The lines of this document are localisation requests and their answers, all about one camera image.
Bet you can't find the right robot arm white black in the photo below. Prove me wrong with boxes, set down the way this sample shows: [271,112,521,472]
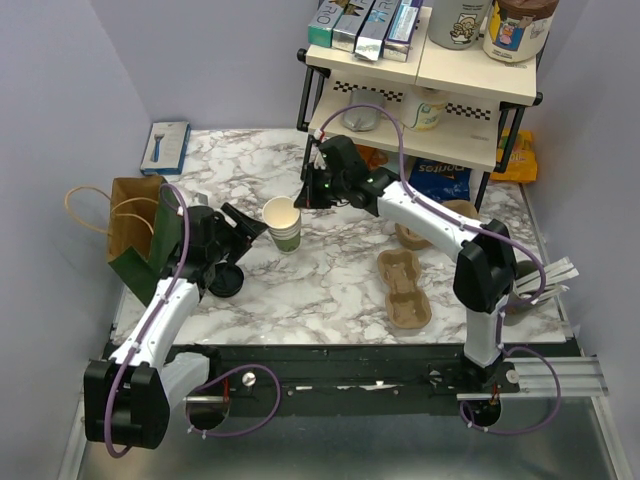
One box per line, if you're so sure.
[294,135,517,392]

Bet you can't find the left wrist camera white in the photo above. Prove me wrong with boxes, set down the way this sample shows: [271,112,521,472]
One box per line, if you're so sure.
[189,192,209,206]

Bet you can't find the front brown pulp cup carrier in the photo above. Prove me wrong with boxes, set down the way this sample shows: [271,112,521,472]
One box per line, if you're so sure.
[377,248,432,330]

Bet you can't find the white cartoon canister brown lid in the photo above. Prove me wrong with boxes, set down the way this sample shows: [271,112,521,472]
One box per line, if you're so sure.
[483,0,559,63]

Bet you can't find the rear brown pulp cup carrier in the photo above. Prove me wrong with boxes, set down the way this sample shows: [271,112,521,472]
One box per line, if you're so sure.
[395,199,480,250]

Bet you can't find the silver blue toothpaste box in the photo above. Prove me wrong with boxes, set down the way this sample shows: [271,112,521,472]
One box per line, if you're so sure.
[354,0,400,62]

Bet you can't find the cream black tiered shelf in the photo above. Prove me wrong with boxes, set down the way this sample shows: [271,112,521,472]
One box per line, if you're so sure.
[297,7,542,206]

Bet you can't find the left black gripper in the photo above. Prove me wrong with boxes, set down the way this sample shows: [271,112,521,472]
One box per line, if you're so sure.
[207,202,268,265]

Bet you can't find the blue razor package box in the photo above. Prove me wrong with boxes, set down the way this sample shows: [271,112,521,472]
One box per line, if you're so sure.
[140,121,191,176]

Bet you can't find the brown pulp cup carrier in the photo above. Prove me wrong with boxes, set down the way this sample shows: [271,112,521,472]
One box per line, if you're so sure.
[395,199,480,250]
[377,248,432,330]

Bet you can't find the grey cup with straws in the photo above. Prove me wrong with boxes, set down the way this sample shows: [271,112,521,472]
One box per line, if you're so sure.
[504,257,579,326]

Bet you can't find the orange kettle chips bag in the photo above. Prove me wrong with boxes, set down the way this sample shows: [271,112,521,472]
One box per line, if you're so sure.
[356,145,389,171]

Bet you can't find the yellow snack bag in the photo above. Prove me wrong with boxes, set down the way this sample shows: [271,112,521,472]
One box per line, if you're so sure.
[490,130,538,184]

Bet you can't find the teal toothpaste box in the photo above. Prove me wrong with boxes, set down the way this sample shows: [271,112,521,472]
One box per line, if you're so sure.
[307,0,350,48]

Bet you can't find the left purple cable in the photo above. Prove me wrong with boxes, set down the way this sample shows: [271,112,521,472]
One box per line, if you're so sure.
[103,183,191,459]

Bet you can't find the grey cartoon mug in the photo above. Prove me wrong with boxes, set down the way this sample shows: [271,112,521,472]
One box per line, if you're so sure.
[427,0,491,50]

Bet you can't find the black plastic lid stack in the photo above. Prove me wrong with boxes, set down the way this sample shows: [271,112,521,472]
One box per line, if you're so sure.
[208,263,244,298]

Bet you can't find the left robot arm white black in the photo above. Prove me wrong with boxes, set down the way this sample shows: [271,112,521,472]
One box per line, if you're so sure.
[83,203,267,458]

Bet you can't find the blue doritos chips bag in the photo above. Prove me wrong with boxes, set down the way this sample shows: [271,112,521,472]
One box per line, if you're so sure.
[409,158,471,203]

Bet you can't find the white blue toothpaste box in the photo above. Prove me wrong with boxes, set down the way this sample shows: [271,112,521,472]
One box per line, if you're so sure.
[383,0,423,62]

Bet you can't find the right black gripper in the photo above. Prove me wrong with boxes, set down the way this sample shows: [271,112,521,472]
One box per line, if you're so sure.
[293,163,347,211]

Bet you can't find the green paper cup stack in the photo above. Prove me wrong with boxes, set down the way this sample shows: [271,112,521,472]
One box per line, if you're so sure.
[262,196,302,254]

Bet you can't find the brown paper bag green side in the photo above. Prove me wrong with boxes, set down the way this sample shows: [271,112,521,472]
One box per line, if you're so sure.
[63,175,186,307]

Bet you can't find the white paper roll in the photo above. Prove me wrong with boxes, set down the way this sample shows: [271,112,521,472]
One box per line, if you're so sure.
[400,86,449,132]

